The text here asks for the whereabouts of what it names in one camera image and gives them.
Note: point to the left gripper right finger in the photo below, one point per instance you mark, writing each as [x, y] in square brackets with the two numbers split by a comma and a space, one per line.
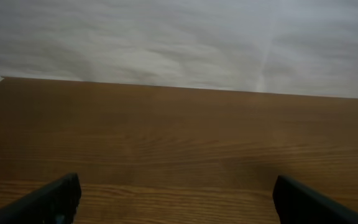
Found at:
[306, 205]

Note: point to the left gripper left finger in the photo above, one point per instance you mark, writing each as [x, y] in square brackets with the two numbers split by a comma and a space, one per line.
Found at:
[45, 205]

